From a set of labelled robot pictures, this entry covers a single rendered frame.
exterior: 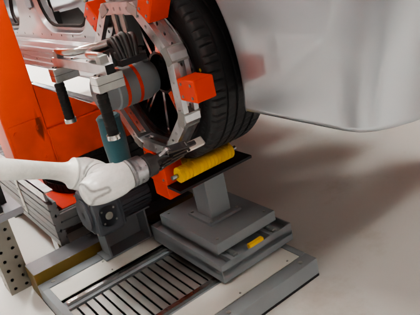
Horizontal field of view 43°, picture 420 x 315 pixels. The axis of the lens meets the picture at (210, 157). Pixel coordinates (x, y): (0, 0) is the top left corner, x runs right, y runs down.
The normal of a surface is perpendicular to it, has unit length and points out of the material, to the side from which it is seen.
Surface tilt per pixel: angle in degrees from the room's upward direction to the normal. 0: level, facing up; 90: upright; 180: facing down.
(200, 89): 90
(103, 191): 84
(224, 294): 0
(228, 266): 90
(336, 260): 0
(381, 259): 0
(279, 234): 90
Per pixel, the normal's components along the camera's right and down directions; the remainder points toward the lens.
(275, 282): -0.19, -0.90
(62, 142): 0.60, 0.20
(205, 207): -0.78, 0.38
